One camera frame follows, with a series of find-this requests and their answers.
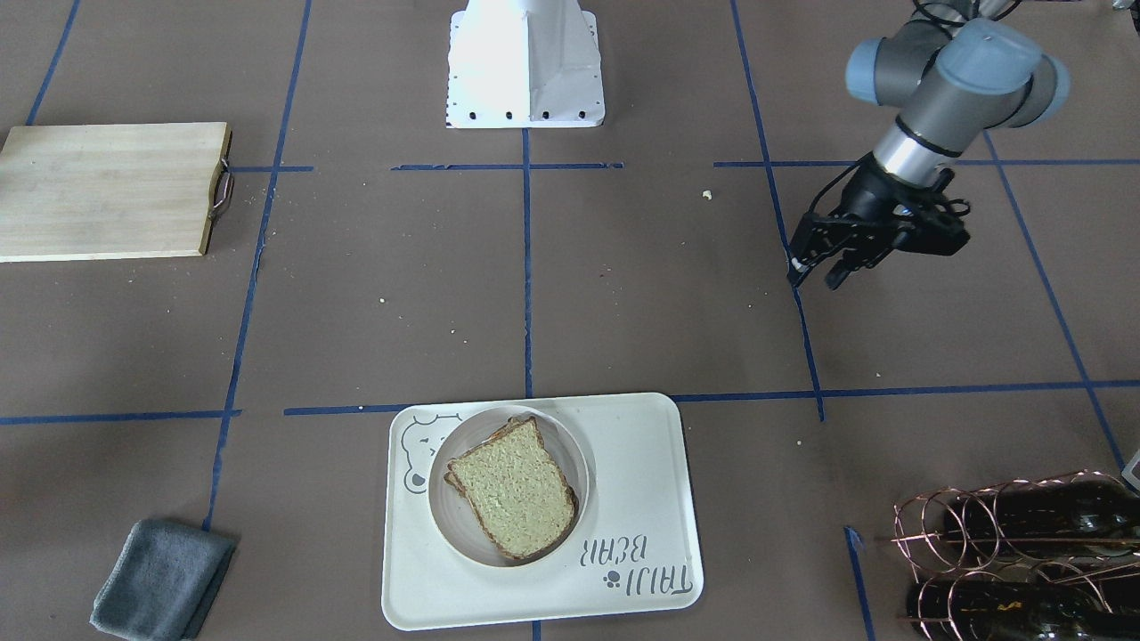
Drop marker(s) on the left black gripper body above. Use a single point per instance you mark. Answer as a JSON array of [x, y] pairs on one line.
[[868, 198]]

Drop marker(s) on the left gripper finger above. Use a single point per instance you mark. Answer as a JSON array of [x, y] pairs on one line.
[[815, 238], [851, 257]]

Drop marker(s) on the white round plate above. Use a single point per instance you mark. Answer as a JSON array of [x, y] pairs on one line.
[[451, 513]]

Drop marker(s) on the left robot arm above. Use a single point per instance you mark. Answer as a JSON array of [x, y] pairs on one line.
[[953, 71]]

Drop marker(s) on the cream bear tray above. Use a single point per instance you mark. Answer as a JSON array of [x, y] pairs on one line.
[[635, 549]]

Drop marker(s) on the middle dark wine bottle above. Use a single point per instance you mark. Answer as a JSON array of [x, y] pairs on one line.
[[1081, 518]]

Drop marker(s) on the front green wine bottle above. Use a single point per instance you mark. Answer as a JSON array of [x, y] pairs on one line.
[[975, 609]]

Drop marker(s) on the wooden cutting board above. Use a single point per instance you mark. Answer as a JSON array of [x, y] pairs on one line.
[[122, 191]]

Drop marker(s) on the grey folded cloth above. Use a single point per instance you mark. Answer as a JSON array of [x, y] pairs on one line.
[[164, 583]]

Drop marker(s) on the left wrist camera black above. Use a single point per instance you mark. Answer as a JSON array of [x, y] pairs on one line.
[[931, 224]]

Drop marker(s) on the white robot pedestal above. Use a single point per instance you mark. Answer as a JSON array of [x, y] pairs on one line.
[[524, 64]]

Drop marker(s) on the copper wire bottle rack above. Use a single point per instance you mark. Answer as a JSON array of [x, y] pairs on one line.
[[917, 532]]

